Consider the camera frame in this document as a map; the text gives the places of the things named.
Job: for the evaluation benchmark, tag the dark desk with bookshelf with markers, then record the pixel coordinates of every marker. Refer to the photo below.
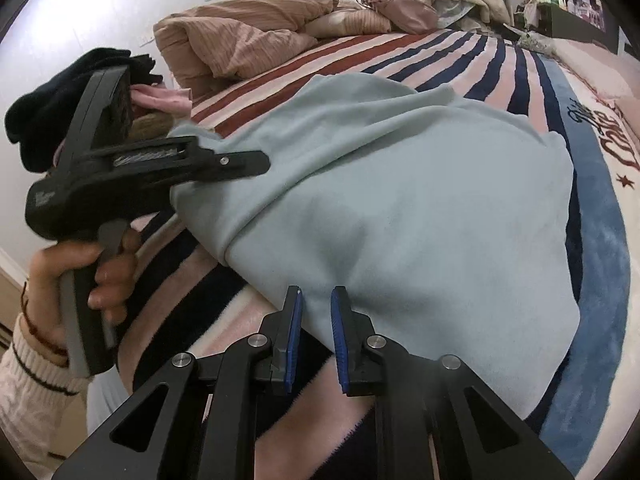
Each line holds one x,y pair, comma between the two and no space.
587,21

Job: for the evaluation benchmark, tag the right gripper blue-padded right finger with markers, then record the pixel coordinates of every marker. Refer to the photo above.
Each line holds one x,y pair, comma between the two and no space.
434,419

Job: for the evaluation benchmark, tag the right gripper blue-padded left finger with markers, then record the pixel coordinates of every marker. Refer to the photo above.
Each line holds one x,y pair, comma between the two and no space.
196,418

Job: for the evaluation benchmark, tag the person's left hand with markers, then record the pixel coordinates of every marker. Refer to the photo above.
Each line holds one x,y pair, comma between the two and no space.
114,280

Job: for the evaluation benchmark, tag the brown-pink crumpled duvet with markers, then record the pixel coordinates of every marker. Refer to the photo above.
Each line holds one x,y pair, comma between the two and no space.
211,46

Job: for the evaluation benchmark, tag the pink shiny handbag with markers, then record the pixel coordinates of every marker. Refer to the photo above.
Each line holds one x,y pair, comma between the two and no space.
410,16

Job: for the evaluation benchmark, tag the pile of dark and pink clothes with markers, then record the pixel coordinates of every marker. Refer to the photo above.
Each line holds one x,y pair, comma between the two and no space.
38,121

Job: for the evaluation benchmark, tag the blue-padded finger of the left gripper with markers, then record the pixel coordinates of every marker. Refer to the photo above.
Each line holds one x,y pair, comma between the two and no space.
206,165

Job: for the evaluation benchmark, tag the striped Diet Coke blanket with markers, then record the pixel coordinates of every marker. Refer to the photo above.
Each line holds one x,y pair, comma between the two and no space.
185,300

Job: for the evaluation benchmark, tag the light blue sweater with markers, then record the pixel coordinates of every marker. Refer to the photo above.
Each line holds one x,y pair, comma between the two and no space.
444,218

